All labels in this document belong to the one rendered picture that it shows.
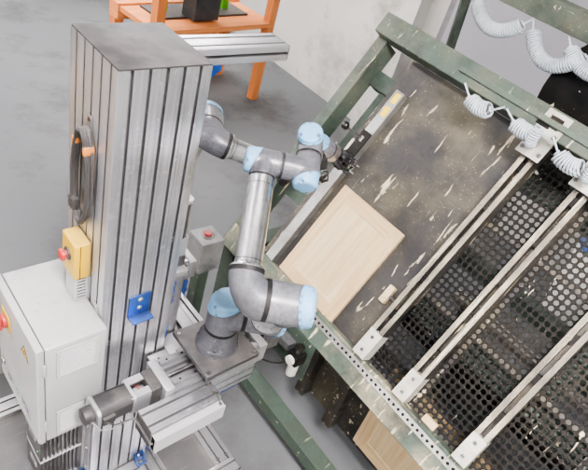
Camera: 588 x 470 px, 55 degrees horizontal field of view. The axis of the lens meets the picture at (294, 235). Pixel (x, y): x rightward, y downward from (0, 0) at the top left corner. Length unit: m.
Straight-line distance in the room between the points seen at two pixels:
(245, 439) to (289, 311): 1.68
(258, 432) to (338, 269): 1.07
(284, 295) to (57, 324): 0.70
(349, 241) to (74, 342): 1.24
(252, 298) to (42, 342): 0.63
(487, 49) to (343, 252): 3.19
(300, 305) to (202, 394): 0.66
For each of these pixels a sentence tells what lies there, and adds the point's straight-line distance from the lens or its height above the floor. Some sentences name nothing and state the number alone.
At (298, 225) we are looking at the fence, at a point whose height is 1.08.
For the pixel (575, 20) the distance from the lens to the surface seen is 2.74.
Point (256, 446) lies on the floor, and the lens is 3.06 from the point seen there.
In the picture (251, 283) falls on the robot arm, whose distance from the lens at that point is 1.45.
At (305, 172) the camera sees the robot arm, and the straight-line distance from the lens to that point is 1.58.
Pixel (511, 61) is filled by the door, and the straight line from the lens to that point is 5.19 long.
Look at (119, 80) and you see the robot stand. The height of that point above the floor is 2.00.
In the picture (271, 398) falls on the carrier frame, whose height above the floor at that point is 0.18.
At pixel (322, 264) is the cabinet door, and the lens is 2.50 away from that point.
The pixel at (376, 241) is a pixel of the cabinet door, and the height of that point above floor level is 1.22.
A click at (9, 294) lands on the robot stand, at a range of 1.88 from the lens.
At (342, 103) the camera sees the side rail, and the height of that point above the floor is 1.55.
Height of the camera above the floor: 2.58
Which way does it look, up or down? 37 degrees down
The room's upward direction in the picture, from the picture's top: 18 degrees clockwise
